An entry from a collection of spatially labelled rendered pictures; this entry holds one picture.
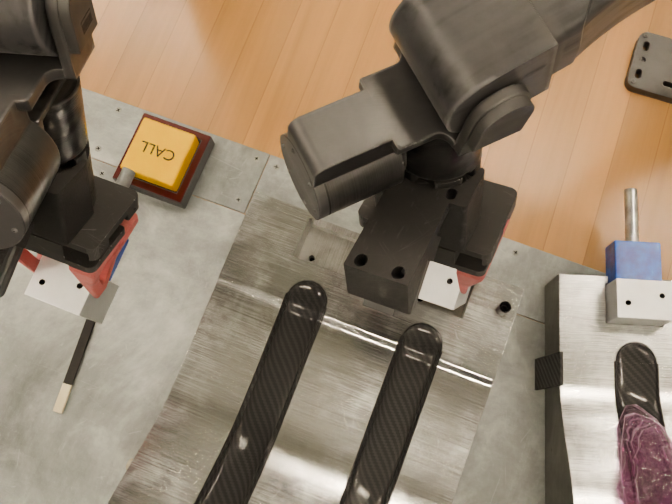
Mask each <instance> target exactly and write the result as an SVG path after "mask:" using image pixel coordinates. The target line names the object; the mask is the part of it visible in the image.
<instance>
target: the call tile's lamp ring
mask: <svg viewBox="0 0 672 504"><path fill-rule="evenodd" d="M144 118H148V119H151V120H154V121H157V122H160V123H162V124H165V125H168V126H171V127H174V128H177V129H179V130H182V131H185V132H188V133H191V134H193V135H195V136H196V138H197V139H200V140H202V142H201V144H200V146H199V148H198V150H197V152H196V155H195V157H194V159H193V161H192V163H191V165H190V168H189V170H188V172H187V174H186V176H185V178H184V180H183V183H182V185H181V187H180V189H179V191H178V193H177V194H175V193H172V192H170V191H167V190H164V189H161V188H159V187H156V186H153V185H151V184H148V183H145V182H142V181H140V180H137V179H134V178H133V180H132V183H131V185H134V186H137V187H139V188H142V189H145V190H148V191H150V192H153V193H156V194H158V195H161V196H164V197H167V198H169V199H172V200H175V201H177V202H180V203H181V201H182V199H183V196H184V194H185V192H186V190H187V188H188V186H189V183H190V181H191V179H192V177H193V175H194V173H195V170H196V168H197V166H198V164H199V162H200V160H201V157H202V155H203V153H204V151H205V149H206V147H207V144H208V142H209V140H210V138H211V137H210V136H208V135H205V134H202V133H199V132H196V131H194V130H191V129H188V128H185V127H182V126H179V125H177V124H174V123H171V122H168V121H165V120H163V119H160V118H157V117H154V116H151V115H149V114H146V113H144V114H143V116H142V118H141V120H140V122H139V124H138V126H137V128H136V130H135V132H134V135H133V137H132V139H131V141H130V143H129V145H128V147H127V149H126V151H125V153H124V155H123V157H122V159H121V161H120V163H119V165H118V167H117V169H116V171H115V173H114V175H113V178H115V179H117V178H118V176H119V174H120V172H121V170H122V168H121V164H122V161H123V159H124V157H125V155H126V153H127V151H128V149H129V147H130V145H131V143H132V141H133V139H134V137H135V135H136V133H137V131H138V129H139V127H140V125H141V123H142V121H143V119H144Z"/></svg>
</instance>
